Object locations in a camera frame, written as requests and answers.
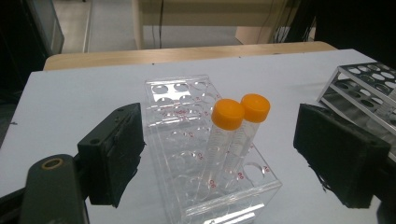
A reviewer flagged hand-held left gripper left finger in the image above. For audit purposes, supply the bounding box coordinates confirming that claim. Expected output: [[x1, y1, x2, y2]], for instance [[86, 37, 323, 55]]
[[78, 102, 146, 209]]

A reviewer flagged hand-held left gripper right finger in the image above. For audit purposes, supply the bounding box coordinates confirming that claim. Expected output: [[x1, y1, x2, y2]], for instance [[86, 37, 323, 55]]
[[292, 103, 392, 209]]

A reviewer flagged clear plastic tube rack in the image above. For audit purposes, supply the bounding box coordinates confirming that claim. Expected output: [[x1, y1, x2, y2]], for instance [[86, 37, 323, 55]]
[[144, 74, 283, 224]]

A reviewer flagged metal tube rack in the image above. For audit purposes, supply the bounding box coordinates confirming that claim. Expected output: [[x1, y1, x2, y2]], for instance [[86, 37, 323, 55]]
[[316, 61, 396, 162]]

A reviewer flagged orange-capped clear tube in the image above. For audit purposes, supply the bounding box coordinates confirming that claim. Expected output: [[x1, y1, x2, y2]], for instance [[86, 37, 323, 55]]
[[219, 93, 271, 188], [199, 98, 246, 195]]

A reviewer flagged white board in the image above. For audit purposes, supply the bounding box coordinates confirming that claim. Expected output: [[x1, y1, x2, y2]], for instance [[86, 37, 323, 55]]
[[0, 48, 396, 224]]

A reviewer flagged grey metal cabinet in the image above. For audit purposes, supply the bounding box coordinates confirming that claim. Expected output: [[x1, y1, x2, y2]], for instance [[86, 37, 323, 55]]
[[26, 0, 65, 57]]

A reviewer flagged beige wooden furniture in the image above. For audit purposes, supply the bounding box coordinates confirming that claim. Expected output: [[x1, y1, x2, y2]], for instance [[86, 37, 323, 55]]
[[130, 0, 300, 50]]

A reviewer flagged black stand with cables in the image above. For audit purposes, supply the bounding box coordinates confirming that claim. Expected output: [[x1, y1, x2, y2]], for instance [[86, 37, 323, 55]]
[[270, 0, 318, 44]]

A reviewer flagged hanging black cable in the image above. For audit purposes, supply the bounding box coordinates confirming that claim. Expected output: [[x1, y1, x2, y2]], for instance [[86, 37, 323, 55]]
[[158, 0, 165, 49]]

